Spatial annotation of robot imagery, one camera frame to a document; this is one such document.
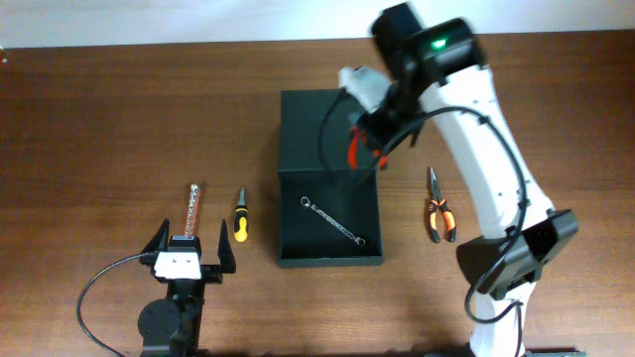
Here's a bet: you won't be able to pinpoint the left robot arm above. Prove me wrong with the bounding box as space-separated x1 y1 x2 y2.
138 220 236 357

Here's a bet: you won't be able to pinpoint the yellow black screwdriver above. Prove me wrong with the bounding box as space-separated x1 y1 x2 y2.
233 187 249 243

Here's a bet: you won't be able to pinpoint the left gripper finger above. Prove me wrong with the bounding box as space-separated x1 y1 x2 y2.
217 219 237 274
141 218 170 253

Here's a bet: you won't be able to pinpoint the black left camera cable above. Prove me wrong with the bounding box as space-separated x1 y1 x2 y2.
75 251 159 357

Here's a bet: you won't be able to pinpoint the black open box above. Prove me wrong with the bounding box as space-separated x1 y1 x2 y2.
278 89 384 269

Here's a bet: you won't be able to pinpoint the black camera cable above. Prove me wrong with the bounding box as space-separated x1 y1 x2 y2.
316 88 528 357
75 251 159 357

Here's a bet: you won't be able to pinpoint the orange black long-nose pliers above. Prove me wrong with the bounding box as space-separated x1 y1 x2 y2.
427 167 456 243

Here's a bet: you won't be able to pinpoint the black right camera cable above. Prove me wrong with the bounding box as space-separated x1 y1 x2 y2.
316 88 528 357

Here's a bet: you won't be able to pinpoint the orange handled metal file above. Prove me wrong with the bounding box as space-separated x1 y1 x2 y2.
185 183 200 236

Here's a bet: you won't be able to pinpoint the silver ring spanner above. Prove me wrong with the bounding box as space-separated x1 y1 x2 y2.
300 196 366 246

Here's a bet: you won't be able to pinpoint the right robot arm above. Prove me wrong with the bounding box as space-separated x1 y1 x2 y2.
339 3 578 356

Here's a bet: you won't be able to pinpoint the red small cutting pliers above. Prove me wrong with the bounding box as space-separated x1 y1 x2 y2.
346 126 388 170

